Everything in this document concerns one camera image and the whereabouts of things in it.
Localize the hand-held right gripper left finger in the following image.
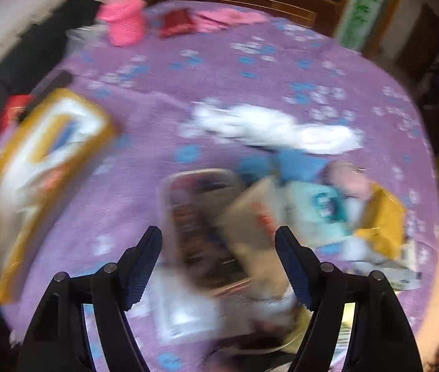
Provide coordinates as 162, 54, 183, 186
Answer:
17, 225, 164, 372

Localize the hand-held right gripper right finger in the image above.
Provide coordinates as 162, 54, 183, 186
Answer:
274, 225, 423, 372

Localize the teal printed packet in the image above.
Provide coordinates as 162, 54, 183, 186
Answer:
285, 180, 354, 246

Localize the beige packet with red print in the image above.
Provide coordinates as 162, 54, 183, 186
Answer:
217, 176, 305, 299

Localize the pink fuzzy hair accessory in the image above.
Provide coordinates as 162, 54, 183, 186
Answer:
326, 161, 375, 198

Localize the yellow foil packet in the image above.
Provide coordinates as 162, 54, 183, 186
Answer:
353, 184, 406, 260

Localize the blue cloth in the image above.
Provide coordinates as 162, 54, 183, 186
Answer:
239, 149, 330, 184

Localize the white towel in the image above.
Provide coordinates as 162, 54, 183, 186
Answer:
183, 101, 363, 156

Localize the yellow rimmed storage box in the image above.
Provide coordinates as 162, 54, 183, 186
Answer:
0, 87, 119, 305

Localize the white packet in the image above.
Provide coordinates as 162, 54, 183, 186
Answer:
344, 236, 422, 291
153, 271, 224, 342

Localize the clear plastic box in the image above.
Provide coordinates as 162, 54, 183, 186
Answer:
157, 168, 251, 291

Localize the black phone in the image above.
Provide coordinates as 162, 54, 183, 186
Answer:
29, 70, 73, 101

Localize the red bag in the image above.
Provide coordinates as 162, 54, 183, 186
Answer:
0, 94, 36, 125

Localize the purple floral tablecloth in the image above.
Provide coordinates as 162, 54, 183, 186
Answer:
0, 2, 439, 372

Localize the pink knitted basket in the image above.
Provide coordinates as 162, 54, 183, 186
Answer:
97, 0, 146, 47

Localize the red wallet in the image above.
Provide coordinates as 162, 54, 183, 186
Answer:
159, 10, 195, 38

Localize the black bag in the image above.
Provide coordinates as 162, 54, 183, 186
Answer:
0, 0, 100, 152

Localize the pink cloth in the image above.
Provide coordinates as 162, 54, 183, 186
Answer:
192, 10, 268, 33

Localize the green bamboo cabinet panel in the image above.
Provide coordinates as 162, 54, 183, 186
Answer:
336, 0, 387, 51

